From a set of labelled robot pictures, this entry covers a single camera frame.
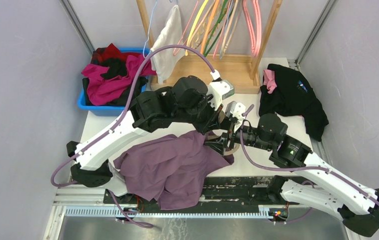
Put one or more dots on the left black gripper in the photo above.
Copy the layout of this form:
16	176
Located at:
212	122

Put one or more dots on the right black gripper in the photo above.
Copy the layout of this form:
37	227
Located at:
218	145

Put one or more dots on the purple garment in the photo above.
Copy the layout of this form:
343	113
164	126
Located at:
170	169

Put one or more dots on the beige wooden hanger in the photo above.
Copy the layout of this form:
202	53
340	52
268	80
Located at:
224	144

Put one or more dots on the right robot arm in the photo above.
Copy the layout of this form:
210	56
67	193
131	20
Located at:
354	204

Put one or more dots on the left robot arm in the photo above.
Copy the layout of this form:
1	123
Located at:
189	101

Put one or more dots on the wooden hanger rack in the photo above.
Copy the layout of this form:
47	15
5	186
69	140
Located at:
240	70

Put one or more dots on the yellow hanger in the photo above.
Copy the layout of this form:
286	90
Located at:
197	23

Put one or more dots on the pink hanger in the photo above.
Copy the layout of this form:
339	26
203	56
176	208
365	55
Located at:
254	30

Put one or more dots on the green hanger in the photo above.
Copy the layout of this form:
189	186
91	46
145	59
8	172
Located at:
216	28

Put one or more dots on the pink garment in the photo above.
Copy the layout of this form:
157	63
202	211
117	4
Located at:
269	80

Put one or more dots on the black garment pile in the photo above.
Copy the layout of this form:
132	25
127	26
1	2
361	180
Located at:
294	96

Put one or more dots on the blue plastic bin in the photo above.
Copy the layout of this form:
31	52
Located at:
108	111

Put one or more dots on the magenta garment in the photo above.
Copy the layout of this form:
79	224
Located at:
102	90

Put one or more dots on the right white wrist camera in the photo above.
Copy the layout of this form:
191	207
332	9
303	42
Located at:
234	111

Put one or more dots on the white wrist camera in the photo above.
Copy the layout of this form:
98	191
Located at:
218	90
234	111

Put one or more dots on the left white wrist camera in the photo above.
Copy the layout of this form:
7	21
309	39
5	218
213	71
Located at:
218	90

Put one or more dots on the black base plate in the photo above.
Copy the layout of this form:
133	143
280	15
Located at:
220	195

